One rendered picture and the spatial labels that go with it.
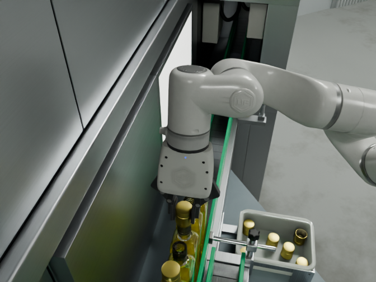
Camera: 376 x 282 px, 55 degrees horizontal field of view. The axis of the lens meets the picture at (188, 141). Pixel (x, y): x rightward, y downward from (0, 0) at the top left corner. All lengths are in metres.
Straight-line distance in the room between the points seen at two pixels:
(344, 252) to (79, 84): 1.89
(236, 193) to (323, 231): 1.02
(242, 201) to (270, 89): 0.68
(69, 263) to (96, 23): 0.36
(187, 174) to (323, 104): 0.26
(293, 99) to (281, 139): 2.06
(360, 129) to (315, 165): 1.91
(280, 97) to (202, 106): 0.18
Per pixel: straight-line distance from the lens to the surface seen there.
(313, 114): 0.65
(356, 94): 0.69
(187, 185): 0.67
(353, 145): 0.80
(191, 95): 0.58
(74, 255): 0.57
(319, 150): 2.73
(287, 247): 1.16
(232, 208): 1.29
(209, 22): 1.65
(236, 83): 0.57
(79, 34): 0.55
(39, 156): 0.49
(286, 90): 0.69
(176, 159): 0.64
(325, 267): 2.14
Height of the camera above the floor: 1.77
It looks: 42 degrees down
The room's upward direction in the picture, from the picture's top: straight up
